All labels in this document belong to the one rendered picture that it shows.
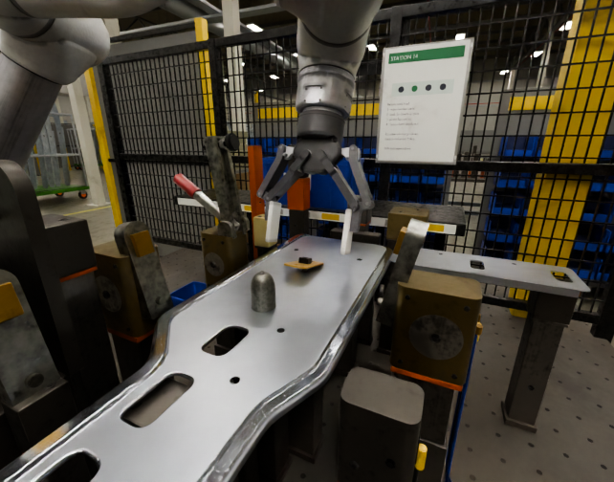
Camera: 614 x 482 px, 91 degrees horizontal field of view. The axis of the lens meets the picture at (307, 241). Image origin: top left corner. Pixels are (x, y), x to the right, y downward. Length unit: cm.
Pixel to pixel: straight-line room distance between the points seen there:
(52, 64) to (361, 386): 81
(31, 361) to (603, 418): 91
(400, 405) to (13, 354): 34
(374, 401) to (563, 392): 64
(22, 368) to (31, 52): 63
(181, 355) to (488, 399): 63
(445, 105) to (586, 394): 74
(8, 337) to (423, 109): 94
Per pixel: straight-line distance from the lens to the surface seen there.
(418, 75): 99
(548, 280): 61
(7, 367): 38
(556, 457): 75
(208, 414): 29
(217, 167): 54
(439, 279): 41
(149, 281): 45
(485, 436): 73
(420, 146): 97
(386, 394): 31
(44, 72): 87
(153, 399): 33
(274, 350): 34
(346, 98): 51
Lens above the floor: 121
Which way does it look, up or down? 18 degrees down
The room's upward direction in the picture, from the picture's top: straight up
